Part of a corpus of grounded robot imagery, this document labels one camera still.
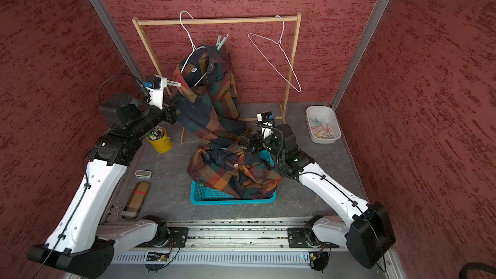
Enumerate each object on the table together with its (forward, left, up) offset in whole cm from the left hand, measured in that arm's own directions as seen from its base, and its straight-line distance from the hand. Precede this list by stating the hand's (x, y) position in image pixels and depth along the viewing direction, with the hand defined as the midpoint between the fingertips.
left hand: (178, 99), depth 64 cm
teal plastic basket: (-18, -3, -41) cm, 45 cm away
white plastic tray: (+31, -69, -41) cm, 86 cm away
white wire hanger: (+14, -45, -8) cm, 47 cm away
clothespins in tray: (+20, -66, -42) cm, 81 cm away
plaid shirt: (-9, -17, -34) cm, 39 cm away
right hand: (-2, -23, -18) cm, 29 cm away
